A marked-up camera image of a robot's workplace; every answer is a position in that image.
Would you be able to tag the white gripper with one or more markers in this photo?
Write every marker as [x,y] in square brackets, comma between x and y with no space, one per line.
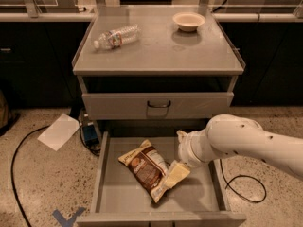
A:
[186,148]

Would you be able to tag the brown chip bag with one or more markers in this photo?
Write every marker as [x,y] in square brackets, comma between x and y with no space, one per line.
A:
[148,167]

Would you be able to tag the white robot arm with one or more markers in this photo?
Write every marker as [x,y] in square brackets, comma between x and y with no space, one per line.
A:
[227,135]

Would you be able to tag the closed grey top drawer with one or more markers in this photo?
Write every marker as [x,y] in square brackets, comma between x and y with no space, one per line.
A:
[116,106]

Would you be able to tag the open grey middle drawer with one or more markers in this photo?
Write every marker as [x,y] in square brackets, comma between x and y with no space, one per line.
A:
[120,201]

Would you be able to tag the grey drawer cabinet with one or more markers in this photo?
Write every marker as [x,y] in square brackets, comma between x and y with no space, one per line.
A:
[165,59]

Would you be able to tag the dark counter cabinets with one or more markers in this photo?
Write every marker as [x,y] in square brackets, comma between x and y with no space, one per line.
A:
[36,70]

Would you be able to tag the blue power box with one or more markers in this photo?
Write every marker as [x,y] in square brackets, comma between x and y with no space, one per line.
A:
[89,135]

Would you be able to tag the white paper sheet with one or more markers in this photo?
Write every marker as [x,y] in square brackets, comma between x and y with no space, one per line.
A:
[58,133]

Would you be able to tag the white paper bowl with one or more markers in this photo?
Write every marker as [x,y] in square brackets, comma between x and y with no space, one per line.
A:
[188,21]

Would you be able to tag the clear plastic water bottle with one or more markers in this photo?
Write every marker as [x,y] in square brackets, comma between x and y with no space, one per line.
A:
[112,39]

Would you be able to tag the black drawer handle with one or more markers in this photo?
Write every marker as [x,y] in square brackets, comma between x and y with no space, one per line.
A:
[163,105]

